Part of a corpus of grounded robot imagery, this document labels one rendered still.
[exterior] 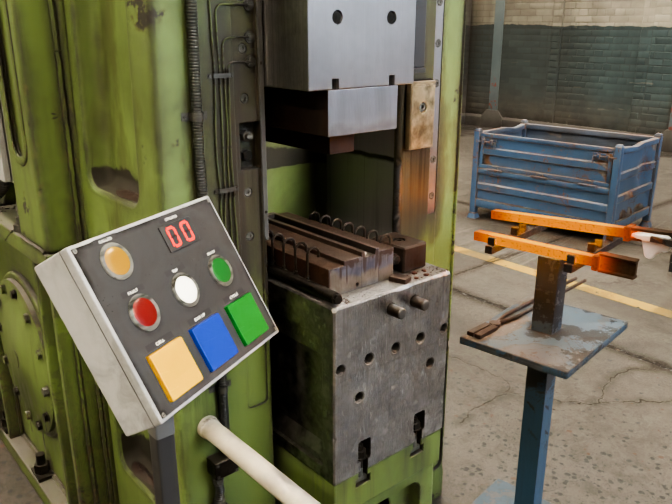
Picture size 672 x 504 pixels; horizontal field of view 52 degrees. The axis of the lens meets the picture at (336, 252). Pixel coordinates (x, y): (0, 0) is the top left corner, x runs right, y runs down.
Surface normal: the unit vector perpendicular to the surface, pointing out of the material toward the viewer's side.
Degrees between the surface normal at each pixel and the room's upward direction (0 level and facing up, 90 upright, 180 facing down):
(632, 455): 0
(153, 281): 60
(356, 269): 90
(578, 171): 89
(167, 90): 90
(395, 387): 90
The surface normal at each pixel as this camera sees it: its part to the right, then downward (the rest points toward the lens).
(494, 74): -0.76, 0.20
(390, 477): 0.65, 0.24
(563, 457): 0.00, -0.95
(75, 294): -0.42, 0.28
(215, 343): 0.79, -0.36
